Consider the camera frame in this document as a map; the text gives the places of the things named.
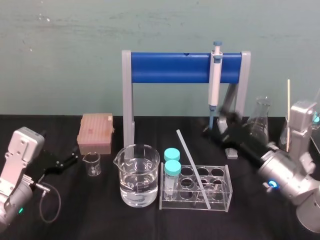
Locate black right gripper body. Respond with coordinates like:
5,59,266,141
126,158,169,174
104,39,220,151
220,112,266,165

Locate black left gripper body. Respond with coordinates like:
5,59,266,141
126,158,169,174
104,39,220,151
29,148,66,185

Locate glass stirring rod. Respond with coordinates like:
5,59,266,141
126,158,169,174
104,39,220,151
176,129,212,210

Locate small grey block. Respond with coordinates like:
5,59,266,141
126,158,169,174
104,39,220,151
224,148,238,160

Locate small glass beaker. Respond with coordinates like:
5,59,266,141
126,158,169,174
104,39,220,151
82,152,103,177

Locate white and blue pipette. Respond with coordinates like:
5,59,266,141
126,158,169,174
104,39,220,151
207,40,224,131

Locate large glass conical flask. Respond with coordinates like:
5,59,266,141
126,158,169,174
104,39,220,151
245,95,273,149

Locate translucent pipette tip box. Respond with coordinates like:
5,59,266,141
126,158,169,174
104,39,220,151
76,113,116,156

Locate clear tube with teal cap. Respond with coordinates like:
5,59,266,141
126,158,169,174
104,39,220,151
163,147,182,162
163,159,182,202

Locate small glass conical flask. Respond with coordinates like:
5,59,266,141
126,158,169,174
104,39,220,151
278,116,292,151

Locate thin wooden stick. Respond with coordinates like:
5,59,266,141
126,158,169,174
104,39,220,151
286,79,291,153

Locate black table cloth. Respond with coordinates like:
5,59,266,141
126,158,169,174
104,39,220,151
0,113,320,240

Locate clear acrylic tube rack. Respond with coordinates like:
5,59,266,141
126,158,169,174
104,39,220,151
157,162,234,213

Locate blue and grey pipette stand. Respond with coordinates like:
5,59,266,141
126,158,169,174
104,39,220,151
121,49,252,152

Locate large glass beaker with water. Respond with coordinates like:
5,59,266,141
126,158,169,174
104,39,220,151
112,143,161,208

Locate thin dark gripper cable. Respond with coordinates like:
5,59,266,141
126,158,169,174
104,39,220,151
32,182,63,224

